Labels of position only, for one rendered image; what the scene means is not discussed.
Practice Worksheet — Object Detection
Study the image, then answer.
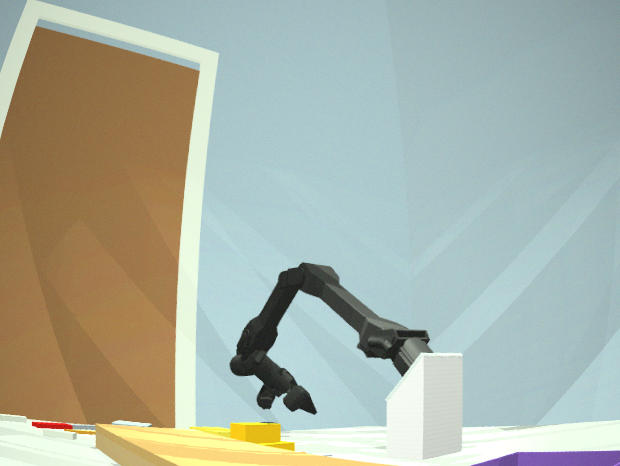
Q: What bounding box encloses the purple rectangular tray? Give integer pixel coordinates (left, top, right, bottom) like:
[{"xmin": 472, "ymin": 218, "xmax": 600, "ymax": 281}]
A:
[{"xmin": 470, "ymin": 450, "xmax": 620, "ymax": 466}]

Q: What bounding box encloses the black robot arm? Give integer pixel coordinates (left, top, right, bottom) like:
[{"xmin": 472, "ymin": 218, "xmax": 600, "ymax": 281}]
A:
[{"xmin": 229, "ymin": 262, "xmax": 434, "ymax": 380}]

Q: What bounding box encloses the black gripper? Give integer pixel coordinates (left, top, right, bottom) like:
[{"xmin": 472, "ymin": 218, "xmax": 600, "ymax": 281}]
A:
[{"xmin": 261, "ymin": 363, "xmax": 317, "ymax": 415}]

